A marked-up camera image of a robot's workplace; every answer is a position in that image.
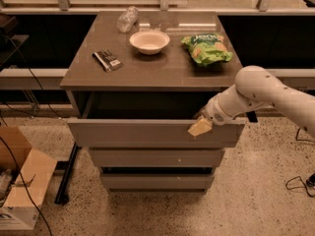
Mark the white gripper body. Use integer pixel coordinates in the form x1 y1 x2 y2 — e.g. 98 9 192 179
202 93 235 126

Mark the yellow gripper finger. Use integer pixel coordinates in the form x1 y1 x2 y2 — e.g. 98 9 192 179
193 107 205 119
188 116 213 137

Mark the grey top drawer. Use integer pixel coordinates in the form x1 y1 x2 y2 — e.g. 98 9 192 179
68 91 244 149

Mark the grey drawer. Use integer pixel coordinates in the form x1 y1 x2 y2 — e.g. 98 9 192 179
90 148 224 167
100 174 214 190
68 91 244 149

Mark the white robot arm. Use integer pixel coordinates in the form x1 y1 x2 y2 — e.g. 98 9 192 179
188 66 315 137

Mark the grey drawer cabinet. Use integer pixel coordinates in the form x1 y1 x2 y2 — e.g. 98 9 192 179
59 11 247 195

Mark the grey middle drawer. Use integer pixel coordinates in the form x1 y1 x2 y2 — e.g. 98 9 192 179
90 148 224 167

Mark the grey bottom drawer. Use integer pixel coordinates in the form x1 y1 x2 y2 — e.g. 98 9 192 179
100 174 214 190

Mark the green chip bag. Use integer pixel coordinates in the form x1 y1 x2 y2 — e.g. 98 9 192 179
181 32 233 67

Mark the white bowl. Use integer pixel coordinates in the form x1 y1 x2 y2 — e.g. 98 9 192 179
129 30 170 55

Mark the dark snack packet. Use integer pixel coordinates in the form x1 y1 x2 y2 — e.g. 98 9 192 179
93 50 122 72

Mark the clear plastic bottle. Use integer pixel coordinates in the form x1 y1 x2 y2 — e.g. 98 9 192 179
117 6 139 32

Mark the black metal bar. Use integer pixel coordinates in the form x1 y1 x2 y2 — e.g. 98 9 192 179
54 144 80 206

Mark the cardboard box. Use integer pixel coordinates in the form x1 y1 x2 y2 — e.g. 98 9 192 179
0 127 57 231

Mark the black cable on right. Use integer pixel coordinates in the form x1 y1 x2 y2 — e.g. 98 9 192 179
284 126 315 199

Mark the black cable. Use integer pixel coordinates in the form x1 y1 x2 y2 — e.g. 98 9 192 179
284 126 315 199
0 36 67 236

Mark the black cable on left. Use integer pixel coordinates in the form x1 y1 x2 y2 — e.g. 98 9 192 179
0 36 67 236

